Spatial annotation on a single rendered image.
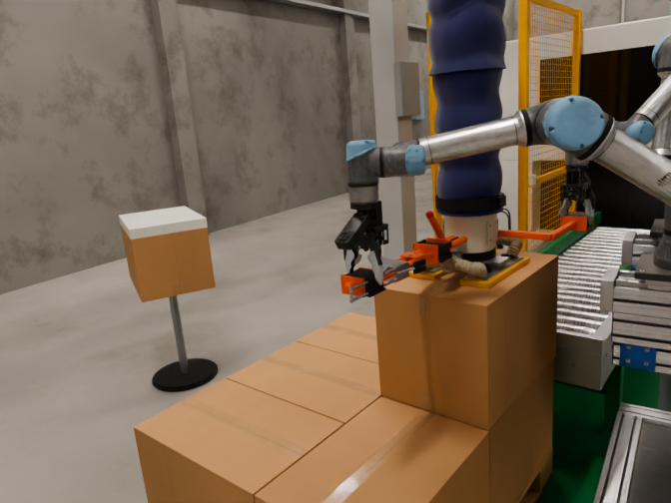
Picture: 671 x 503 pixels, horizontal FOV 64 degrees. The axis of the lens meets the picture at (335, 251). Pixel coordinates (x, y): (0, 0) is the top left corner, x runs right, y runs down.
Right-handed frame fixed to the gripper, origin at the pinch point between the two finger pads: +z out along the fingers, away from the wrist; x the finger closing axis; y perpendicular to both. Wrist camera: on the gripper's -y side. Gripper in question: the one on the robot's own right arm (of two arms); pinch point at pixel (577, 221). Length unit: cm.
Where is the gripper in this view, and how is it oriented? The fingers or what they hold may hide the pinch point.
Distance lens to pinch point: 206.0
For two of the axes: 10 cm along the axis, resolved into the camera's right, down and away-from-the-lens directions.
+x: 7.6, 1.0, -6.4
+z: 0.8, 9.7, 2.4
